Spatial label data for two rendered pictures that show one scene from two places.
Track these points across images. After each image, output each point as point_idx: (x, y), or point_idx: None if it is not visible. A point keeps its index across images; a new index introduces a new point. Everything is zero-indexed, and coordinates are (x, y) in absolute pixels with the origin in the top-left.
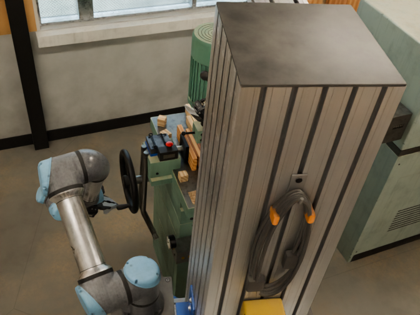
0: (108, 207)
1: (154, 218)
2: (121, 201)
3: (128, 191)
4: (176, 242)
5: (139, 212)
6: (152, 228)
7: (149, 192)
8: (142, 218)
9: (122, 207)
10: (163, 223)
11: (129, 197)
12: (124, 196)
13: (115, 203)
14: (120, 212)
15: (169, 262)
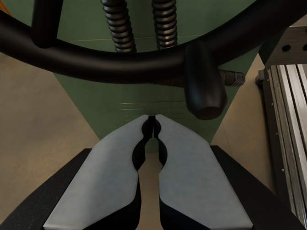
0: (243, 168)
1: (94, 126)
2: (19, 179)
3: (86, 48)
4: (298, 20)
5: (52, 158)
6: (221, 70)
7: (29, 139)
8: (63, 157)
9: (221, 77)
10: (145, 90)
11: (122, 54)
12: (14, 172)
13: (154, 116)
14: (38, 185)
15: (191, 120)
